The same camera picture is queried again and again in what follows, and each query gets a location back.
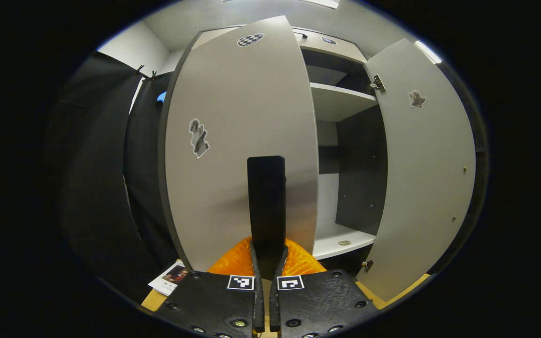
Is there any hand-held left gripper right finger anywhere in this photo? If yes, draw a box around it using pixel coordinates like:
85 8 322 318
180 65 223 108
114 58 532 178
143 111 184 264
270 237 380 338

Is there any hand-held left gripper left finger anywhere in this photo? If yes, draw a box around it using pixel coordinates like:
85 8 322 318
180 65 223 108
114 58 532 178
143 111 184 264
157 236 265 338

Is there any black door handle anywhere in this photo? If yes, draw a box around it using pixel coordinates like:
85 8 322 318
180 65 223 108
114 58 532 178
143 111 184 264
247 156 286 281

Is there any grey double-door shoe cabinet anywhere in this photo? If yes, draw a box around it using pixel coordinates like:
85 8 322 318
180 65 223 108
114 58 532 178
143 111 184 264
158 15 477 303

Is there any grey door with dice stickers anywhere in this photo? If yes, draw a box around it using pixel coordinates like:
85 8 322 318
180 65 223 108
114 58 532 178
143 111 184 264
355 38 477 303

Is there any grey door with checkered sticker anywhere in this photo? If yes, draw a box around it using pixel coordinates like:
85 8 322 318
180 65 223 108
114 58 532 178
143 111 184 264
158 15 320 273

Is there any white cabinet shelf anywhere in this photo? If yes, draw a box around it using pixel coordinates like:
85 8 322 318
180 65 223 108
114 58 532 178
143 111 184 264
310 82 378 123
313 223 377 260

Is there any white booklet with photo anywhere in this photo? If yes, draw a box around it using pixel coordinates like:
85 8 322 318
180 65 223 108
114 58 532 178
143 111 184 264
148 261 189 296

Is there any black backdrop cloth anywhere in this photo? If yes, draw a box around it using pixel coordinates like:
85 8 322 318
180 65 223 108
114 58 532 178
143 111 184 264
45 52 487 306

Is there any narrow ceiling light panel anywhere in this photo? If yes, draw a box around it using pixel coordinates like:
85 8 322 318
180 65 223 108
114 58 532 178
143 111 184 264
414 40 442 65

